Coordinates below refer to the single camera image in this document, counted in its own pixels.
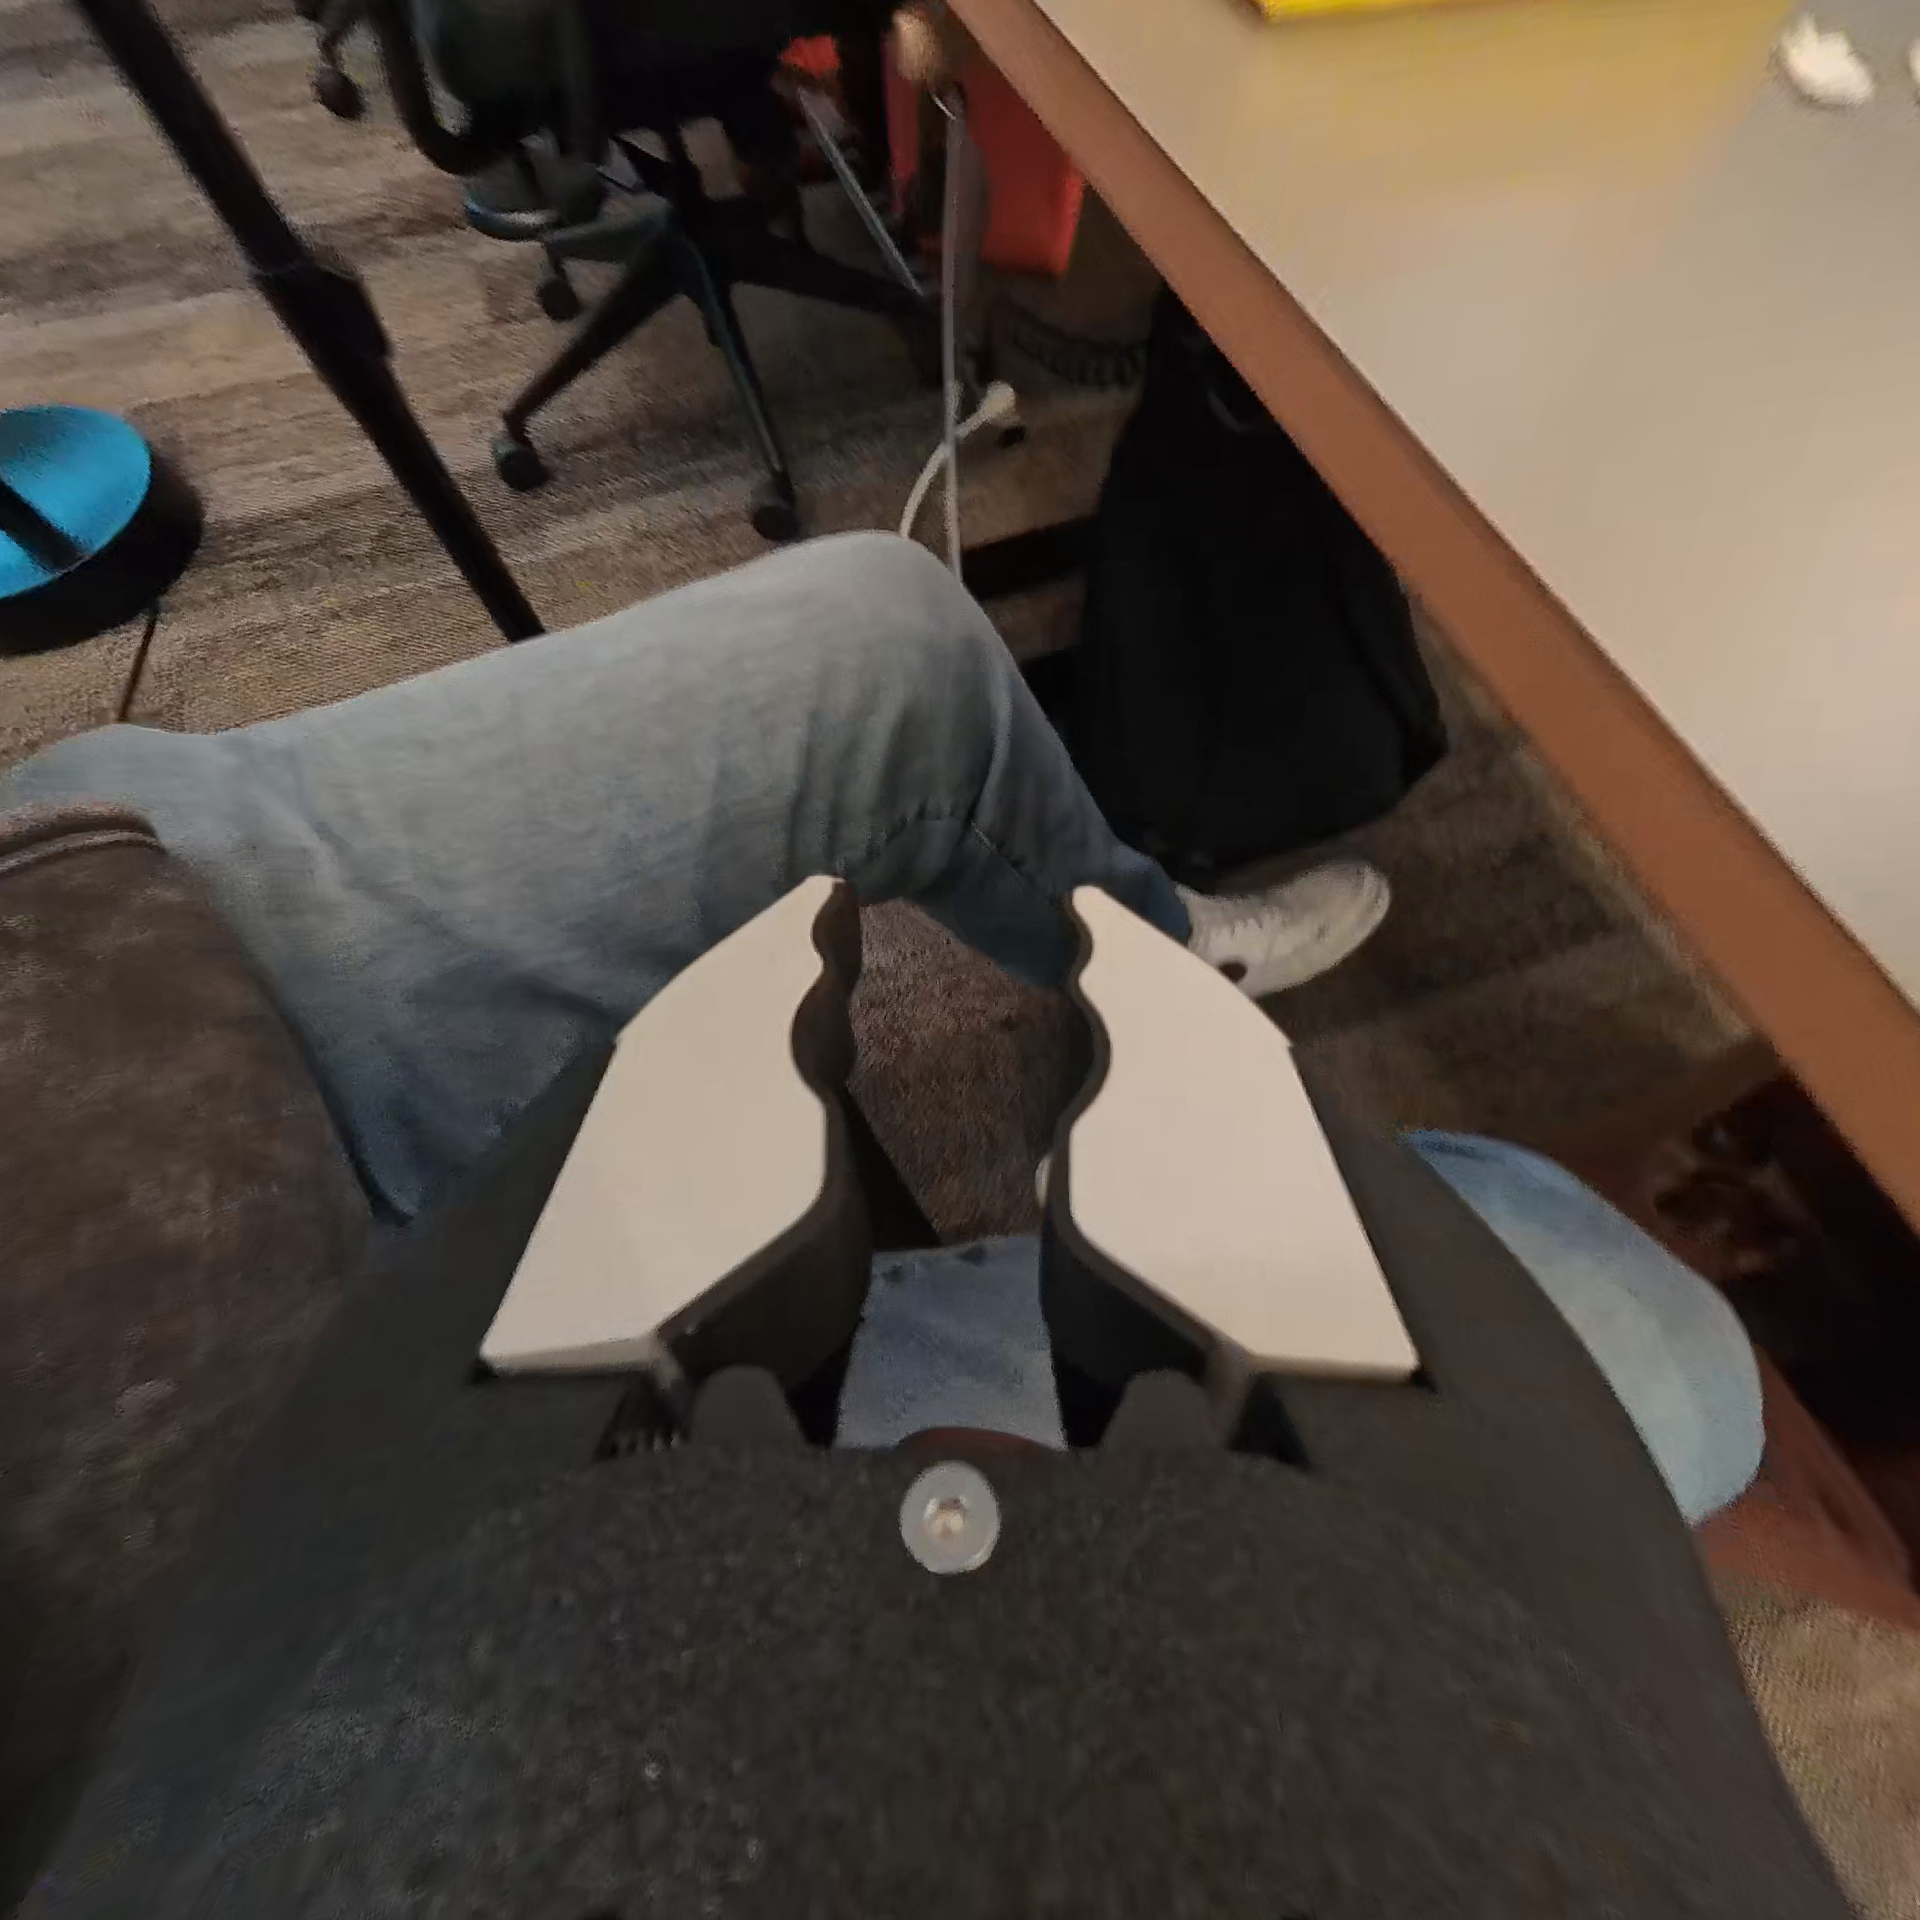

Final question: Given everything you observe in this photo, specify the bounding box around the black stand pole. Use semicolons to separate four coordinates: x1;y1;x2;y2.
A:
73;0;544;645

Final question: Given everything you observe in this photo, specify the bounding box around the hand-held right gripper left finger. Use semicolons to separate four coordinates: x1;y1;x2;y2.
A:
475;873;869;1449

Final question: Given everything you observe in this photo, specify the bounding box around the blue round stand base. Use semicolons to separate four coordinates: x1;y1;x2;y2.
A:
0;406;204;654

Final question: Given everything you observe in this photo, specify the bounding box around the black backpack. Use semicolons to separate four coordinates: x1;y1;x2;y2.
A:
1068;290;1450;883

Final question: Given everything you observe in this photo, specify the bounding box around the person's white shoe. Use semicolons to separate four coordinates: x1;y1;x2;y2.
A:
1182;860;1395;1003

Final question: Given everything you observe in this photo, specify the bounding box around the red orange bag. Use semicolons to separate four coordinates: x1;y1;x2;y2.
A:
780;37;1085;278

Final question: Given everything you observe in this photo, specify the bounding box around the person's jeans leg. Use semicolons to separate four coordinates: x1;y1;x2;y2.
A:
837;1129;1767;1527
0;533;1195;1220

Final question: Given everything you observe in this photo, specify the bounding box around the white cable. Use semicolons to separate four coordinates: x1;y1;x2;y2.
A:
895;82;1028;581

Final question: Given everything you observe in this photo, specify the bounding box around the dark office chair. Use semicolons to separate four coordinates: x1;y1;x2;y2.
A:
305;0;937;543

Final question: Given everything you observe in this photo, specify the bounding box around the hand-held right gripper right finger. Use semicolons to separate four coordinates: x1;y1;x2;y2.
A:
1042;887;1421;1449

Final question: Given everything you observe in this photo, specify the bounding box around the white puzzle piece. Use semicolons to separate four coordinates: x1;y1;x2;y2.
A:
1773;16;1880;111

